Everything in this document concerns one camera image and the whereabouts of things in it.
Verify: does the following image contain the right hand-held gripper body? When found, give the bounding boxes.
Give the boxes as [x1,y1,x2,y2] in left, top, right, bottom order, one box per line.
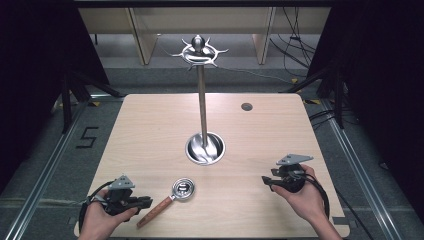
[275,153,315,194]

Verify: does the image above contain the steel utensil rack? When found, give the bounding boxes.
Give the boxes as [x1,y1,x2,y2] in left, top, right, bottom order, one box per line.
[171,34,230,166]

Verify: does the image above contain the black curtain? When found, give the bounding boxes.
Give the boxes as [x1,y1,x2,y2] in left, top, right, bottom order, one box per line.
[0,0,112,196]
[305,0,424,216]

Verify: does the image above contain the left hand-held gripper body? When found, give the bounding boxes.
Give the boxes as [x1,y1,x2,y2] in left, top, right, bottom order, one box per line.
[103,174,143,217]

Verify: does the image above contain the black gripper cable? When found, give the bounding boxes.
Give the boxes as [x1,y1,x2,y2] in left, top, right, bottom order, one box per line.
[291,170,332,221]
[78,180,116,233]

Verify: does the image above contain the pale wooden cabinet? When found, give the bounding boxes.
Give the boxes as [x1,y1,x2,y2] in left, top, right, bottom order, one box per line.
[78,6,332,66]

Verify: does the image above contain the person's right hand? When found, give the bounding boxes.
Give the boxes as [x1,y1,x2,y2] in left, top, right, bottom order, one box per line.
[271,165,330,224]

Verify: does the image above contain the thin grey floor cable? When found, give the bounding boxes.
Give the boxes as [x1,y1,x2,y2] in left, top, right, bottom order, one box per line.
[218,65,292,85]

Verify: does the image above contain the metal floor rail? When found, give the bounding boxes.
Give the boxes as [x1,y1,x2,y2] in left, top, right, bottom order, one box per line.
[320,99,398,240]
[2,100,90,240]

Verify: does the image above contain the black tripod stand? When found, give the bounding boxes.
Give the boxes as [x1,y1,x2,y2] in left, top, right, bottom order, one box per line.
[60,69,125,135]
[280,62,347,130]

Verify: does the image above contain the person's left hand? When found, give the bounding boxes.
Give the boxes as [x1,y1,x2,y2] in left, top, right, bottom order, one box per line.
[79,188,139,236]

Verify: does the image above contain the black hanging cables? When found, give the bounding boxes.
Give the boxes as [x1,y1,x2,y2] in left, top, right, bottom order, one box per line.
[269,6,318,70]

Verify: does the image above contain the steel strainer ladle wooden handle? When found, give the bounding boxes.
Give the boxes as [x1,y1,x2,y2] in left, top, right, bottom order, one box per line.
[136,177,196,230]

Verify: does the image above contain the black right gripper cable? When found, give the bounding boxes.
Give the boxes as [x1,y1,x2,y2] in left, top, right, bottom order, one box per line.
[291,170,332,221]

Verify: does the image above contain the black floor cable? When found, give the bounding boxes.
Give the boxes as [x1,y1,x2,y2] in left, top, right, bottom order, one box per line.
[334,188,377,240]
[308,108,338,130]

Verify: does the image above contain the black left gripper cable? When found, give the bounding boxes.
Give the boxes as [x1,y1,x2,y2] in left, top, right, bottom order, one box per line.
[78,180,116,233]

